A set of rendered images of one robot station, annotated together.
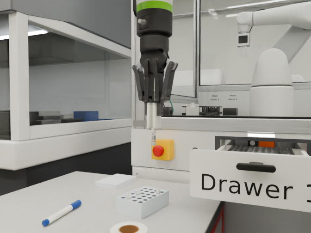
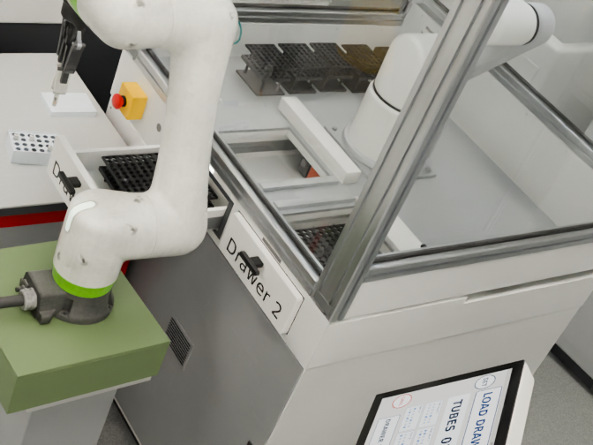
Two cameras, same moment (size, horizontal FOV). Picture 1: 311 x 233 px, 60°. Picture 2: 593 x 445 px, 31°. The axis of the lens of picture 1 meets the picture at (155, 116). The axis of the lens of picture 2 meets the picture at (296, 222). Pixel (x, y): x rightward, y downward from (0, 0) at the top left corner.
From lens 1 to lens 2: 211 cm
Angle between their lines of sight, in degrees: 37
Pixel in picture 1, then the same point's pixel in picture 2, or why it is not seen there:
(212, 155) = (63, 151)
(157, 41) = (70, 15)
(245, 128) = not seen: hidden behind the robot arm
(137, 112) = not seen: hidden behind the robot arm
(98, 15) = not seen: outside the picture
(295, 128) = (227, 179)
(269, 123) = (213, 154)
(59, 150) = (55, 11)
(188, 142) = (157, 112)
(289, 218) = (191, 264)
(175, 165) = (139, 128)
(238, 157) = (73, 167)
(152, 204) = (30, 156)
